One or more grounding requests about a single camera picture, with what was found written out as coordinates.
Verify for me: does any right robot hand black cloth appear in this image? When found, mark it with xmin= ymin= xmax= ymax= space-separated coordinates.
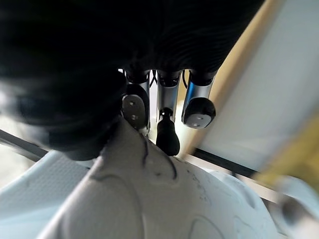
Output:
xmin=0 ymin=0 xmax=265 ymax=161

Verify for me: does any white slipper with textured insole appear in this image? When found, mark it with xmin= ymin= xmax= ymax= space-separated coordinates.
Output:
xmin=0 ymin=149 xmax=98 ymax=239

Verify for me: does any white grey foam slipper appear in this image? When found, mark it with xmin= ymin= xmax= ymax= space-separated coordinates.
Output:
xmin=37 ymin=116 xmax=283 ymax=239

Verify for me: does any black metal rack bar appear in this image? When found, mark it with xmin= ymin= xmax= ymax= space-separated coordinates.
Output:
xmin=193 ymin=148 xmax=261 ymax=178
xmin=0 ymin=128 xmax=50 ymax=161

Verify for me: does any white panel board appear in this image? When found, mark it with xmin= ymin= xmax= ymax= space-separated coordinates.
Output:
xmin=198 ymin=0 xmax=319 ymax=173

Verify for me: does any light wooden rack rail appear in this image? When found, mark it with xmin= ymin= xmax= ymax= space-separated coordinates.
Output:
xmin=183 ymin=0 xmax=282 ymax=160

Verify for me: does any yellow wooden rack post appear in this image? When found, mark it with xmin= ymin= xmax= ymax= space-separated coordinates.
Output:
xmin=251 ymin=116 xmax=319 ymax=193

